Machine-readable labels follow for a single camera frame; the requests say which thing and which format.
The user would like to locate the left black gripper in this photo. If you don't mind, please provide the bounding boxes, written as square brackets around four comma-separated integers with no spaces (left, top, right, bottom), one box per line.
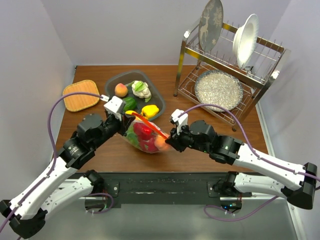
[91,109,134,149]

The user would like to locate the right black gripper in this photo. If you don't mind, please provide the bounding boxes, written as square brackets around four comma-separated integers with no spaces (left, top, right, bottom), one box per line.
[166,121,210,153]

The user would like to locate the fake peach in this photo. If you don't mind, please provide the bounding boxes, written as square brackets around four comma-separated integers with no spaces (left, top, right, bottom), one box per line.
[154,137,171,152]
[114,83,128,98]

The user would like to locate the clear zip top bag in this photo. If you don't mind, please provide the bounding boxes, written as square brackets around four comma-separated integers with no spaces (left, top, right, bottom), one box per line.
[124,110,173,154]

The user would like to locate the fake red bell pepper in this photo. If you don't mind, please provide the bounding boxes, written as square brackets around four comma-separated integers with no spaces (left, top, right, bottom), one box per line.
[133,122,153,141]

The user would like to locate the fake pink dragon fruit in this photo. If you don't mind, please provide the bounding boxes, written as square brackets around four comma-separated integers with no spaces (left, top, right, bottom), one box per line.
[139,138,158,154]

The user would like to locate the fake green leafy vegetable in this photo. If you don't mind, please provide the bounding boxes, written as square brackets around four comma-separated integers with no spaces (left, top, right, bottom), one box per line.
[125,127,140,148]

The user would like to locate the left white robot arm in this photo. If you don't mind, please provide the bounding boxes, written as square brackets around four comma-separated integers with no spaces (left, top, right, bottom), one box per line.
[0,113,135,239]

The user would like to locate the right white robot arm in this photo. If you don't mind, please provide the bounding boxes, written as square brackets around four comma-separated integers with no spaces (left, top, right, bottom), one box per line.
[165,120,318,210]

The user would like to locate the fake orange mango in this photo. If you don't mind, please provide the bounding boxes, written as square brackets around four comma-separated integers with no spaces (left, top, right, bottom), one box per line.
[125,110,136,115]

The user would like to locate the fake green bell pepper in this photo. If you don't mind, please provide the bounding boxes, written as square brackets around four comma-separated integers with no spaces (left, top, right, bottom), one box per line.
[122,97,137,112]

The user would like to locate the fake peach in tray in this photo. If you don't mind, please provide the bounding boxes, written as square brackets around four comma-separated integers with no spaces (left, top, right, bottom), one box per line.
[114,83,128,98]

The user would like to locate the fake yellow bell pepper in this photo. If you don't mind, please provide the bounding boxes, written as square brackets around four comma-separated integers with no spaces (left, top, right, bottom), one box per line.
[140,104,160,120]

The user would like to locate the fake cauliflower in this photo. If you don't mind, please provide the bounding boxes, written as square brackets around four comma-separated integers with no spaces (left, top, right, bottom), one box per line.
[131,80,152,102]

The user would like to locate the woven bamboo coaster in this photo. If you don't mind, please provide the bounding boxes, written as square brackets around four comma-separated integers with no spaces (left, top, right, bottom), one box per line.
[62,79,100,112]

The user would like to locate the dark grey plastic tray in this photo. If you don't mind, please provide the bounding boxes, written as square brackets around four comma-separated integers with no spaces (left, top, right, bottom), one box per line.
[104,69,167,121]

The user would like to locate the blue speckled plate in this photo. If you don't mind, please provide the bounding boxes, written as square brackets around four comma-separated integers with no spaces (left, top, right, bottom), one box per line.
[194,70,244,111]

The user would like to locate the metal dish rack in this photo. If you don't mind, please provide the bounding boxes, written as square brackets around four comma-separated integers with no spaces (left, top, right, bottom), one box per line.
[173,20,291,123]

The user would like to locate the white bowl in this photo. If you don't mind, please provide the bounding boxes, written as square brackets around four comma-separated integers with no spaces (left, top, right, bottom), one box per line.
[232,13,259,70]

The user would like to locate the grey reindeer plate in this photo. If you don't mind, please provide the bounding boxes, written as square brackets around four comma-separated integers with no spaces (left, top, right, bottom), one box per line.
[198,0,224,52]

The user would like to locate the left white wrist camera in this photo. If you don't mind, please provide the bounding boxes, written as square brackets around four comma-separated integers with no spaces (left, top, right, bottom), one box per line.
[103,96,126,114]

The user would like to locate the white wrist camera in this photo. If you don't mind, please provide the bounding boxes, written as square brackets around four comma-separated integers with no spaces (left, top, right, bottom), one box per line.
[103,96,126,114]
[170,109,188,135]

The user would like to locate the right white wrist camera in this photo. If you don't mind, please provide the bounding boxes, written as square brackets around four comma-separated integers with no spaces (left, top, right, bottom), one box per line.
[170,109,188,135]

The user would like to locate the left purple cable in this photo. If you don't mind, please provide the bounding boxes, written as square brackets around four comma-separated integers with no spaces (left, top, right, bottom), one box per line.
[0,91,111,240]

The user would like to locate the purple cable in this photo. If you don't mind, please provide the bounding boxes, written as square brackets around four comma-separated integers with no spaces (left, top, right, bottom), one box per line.
[0,91,111,240]
[181,103,320,222]

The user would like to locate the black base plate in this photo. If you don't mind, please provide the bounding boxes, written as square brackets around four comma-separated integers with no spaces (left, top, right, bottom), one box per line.
[67,171,253,210]

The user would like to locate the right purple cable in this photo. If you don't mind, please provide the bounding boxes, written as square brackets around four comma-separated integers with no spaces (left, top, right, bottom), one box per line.
[181,103,320,222]

